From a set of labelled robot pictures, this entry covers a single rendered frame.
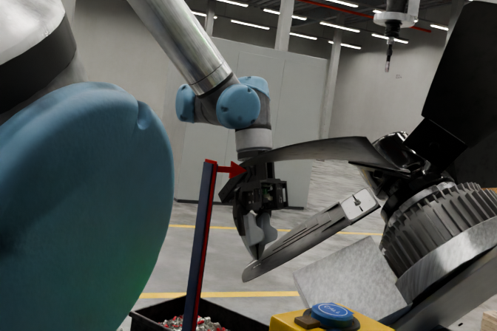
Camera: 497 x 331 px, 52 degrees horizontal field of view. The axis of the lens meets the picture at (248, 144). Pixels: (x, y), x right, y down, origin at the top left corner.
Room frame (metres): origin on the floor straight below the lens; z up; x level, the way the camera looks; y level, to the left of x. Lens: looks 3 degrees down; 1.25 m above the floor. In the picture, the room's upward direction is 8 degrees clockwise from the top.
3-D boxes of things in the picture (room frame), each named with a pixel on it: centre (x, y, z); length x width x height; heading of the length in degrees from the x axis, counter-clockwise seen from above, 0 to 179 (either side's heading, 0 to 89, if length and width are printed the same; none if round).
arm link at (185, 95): (1.01, 0.09, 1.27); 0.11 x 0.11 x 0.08; 25
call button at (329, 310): (0.49, -0.10, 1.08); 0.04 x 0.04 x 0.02
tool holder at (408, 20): (0.91, -0.23, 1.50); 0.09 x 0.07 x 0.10; 74
